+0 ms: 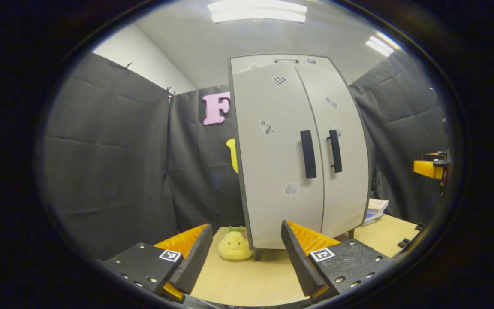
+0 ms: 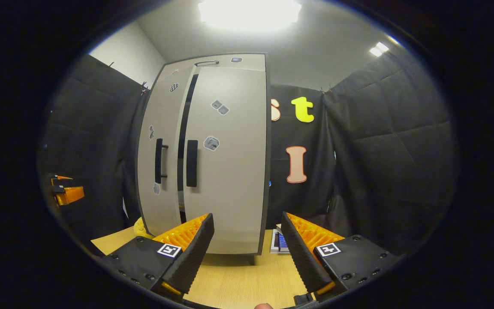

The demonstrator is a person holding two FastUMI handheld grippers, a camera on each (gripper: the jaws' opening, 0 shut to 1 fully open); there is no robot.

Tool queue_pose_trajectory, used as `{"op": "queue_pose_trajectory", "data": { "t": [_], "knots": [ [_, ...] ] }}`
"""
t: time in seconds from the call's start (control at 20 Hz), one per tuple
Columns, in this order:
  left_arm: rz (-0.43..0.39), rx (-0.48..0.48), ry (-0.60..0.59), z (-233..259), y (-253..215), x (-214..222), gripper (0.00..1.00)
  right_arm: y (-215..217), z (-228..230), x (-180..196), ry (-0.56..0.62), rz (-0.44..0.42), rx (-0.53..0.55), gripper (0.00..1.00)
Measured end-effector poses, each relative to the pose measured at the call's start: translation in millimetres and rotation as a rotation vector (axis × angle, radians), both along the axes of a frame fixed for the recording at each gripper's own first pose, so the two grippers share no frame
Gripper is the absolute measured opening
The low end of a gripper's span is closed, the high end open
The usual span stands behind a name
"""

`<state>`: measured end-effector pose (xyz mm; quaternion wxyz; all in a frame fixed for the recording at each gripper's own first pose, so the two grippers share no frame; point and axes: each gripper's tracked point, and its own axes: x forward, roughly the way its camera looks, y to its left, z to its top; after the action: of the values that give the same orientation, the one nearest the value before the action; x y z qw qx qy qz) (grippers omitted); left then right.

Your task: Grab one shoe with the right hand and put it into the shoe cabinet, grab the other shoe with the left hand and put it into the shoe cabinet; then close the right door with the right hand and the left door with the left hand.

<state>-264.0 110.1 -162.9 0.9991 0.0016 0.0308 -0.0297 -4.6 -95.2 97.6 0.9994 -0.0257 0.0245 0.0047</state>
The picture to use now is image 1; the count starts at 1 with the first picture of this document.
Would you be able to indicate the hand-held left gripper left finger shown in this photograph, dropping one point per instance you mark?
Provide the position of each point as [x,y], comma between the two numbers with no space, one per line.
[195,259]

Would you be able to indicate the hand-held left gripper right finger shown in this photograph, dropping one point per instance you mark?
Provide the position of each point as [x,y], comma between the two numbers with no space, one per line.
[300,257]

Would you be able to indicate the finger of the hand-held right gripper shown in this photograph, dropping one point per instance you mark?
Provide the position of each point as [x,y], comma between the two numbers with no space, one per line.
[427,168]
[438,156]

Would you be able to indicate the grey cabinet door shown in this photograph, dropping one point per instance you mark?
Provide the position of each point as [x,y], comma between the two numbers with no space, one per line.
[350,171]
[272,171]

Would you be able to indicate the grey shoe cabinet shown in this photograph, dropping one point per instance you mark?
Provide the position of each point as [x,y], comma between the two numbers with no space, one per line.
[264,61]

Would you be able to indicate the yellow smiling plush toy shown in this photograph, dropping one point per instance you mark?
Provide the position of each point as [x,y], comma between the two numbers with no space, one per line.
[235,246]

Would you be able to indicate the stack of books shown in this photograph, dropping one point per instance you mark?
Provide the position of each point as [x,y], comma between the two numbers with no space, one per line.
[375,208]

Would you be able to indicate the small black object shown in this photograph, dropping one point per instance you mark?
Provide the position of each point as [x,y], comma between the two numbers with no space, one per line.
[403,243]

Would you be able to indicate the ceiling light panel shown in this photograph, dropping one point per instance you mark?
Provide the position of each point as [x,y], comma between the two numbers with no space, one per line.
[382,43]
[257,10]

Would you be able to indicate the black backdrop cloth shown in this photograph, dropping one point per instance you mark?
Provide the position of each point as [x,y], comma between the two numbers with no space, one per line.
[109,163]

